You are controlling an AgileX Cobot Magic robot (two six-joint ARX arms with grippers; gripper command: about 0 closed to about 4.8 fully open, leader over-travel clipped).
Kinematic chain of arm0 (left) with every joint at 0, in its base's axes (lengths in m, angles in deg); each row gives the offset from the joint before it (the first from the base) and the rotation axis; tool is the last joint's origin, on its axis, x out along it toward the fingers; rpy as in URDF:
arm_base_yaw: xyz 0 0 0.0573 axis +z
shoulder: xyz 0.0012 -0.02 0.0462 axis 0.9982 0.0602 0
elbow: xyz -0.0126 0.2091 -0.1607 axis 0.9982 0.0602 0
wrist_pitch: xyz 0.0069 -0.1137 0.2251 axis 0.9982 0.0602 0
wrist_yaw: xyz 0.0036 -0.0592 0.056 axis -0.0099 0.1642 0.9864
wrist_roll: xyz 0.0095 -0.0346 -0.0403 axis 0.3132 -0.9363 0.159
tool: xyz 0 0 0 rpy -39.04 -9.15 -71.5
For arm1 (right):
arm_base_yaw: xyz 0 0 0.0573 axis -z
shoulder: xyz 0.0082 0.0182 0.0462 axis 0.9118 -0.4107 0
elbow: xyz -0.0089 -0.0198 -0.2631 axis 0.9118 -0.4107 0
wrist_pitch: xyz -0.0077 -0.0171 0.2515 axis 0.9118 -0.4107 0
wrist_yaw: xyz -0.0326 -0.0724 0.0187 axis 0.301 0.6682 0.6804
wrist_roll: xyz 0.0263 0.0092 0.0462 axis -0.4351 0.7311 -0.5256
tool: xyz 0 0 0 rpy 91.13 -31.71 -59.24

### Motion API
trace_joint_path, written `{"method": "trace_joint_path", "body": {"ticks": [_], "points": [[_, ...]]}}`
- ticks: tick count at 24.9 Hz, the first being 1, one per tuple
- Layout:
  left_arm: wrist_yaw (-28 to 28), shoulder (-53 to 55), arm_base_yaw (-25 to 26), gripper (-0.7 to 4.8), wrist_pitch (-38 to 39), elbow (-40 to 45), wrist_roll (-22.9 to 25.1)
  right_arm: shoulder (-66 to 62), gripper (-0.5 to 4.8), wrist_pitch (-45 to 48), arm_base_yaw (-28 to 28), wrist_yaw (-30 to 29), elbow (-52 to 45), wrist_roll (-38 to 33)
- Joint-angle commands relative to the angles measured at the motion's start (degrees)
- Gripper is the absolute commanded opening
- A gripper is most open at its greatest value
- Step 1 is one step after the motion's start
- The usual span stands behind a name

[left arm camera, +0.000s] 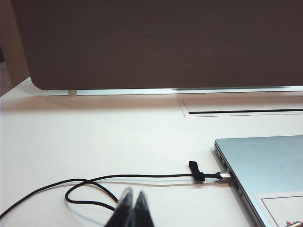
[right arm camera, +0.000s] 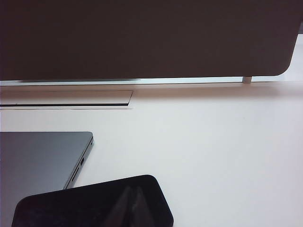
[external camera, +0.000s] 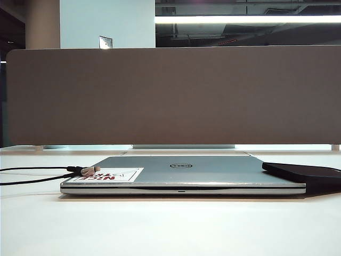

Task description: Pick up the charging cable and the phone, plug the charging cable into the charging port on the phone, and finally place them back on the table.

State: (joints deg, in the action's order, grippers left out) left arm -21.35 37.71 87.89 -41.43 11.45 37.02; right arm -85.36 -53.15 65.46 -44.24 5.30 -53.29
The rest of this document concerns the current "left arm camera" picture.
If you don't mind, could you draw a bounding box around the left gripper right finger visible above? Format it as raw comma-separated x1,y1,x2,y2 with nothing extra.
129,191,154,227

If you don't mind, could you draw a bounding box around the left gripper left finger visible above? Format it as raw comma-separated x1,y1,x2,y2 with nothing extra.
105,188,134,227

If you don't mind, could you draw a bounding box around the black charging cable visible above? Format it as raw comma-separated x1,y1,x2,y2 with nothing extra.
0,160,232,222

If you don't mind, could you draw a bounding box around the silver Dell laptop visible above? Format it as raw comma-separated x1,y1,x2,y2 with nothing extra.
214,135,303,227

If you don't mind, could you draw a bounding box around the white red printed sticker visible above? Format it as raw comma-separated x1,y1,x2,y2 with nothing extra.
254,191,303,227

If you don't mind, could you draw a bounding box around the brown desk divider panel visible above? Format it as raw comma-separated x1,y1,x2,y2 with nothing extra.
10,0,303,91

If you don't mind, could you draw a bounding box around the white desk cable flap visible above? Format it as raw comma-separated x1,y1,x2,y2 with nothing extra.
182,96,303,118

